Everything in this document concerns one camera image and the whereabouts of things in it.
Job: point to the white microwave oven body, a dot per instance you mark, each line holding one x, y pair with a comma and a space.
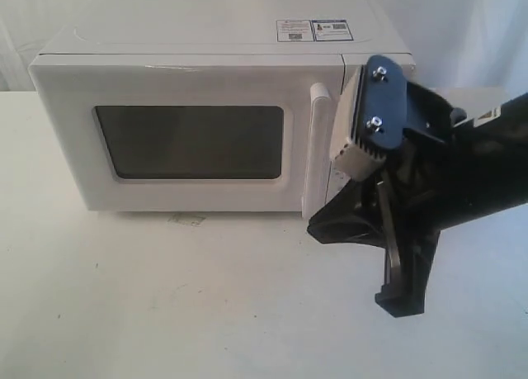
189, 30

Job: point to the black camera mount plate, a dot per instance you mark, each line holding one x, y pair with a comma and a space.
382, 112

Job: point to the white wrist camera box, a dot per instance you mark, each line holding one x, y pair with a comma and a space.
348, 153

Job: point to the white microwave door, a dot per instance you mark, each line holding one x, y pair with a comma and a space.
194, 132

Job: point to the clear tape patch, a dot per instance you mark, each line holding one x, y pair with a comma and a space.
186, 219

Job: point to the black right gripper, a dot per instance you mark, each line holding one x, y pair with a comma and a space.
450, 168

